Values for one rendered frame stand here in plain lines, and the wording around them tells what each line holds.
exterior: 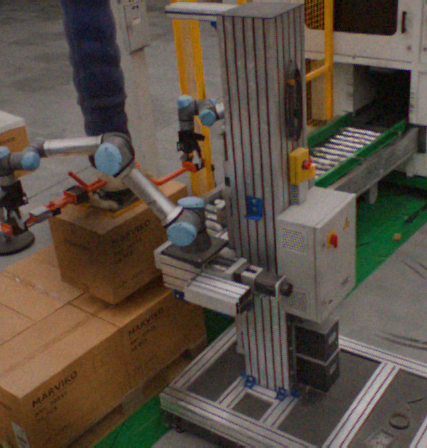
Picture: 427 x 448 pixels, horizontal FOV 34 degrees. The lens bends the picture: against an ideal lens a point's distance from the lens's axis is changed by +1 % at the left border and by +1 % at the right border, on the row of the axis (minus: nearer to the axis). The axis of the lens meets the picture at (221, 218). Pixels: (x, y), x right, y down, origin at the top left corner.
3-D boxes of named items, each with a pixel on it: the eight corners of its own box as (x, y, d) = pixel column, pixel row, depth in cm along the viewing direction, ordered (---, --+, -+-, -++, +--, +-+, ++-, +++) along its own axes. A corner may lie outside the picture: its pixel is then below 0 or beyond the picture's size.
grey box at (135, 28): (146, 44, 471) (140, -2, 458) (151, 45, 468) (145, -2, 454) (124, 52, 458) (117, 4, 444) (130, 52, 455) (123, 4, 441)
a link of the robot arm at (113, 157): (207, 222, 299) (116, 128, 287) (199, 239, 286) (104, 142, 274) (188, 237, 305) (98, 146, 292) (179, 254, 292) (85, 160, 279)
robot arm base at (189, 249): (218, 241, 315) (216, 222, 310) (198, 257, 304) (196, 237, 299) (191, 234, 323) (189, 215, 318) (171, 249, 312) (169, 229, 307)
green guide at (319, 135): (341, 119, 575) (341, 109, 571) (352, 121, 569) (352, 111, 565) (217, 194, 469) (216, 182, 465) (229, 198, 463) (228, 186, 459)
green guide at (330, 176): (402, 130, 544) (402, 119, 540) (415, 132, 538) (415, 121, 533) (283, 213, 438) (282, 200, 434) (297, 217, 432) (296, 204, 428)
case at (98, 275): (142, 231, 405) (133, 168, 386) (194, 250, 382) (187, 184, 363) (61, 280, 365) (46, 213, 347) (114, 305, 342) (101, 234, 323)
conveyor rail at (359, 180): (411, 150, 546) (412, 127, 537) (417, 151, 543) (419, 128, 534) (224, 291, 393) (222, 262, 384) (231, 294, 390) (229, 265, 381)
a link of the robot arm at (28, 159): (41, 145, 297) (17, 146, 300) (30, 156, 288) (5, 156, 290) (46, 163, 301) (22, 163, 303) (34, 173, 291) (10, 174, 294)
